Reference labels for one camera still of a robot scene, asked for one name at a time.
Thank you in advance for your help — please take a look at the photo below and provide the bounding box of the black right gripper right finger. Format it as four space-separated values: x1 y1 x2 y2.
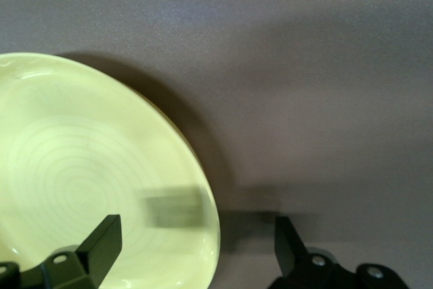
267 216 412 289

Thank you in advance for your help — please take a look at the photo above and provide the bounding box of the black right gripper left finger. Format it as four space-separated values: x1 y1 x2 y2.
0 214 122 289

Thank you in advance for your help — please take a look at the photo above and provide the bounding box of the yellow round plate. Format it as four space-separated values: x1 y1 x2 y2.
0 52 221 289

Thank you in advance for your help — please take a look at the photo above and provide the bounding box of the brown table cover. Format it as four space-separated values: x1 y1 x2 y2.
0 0 433 289

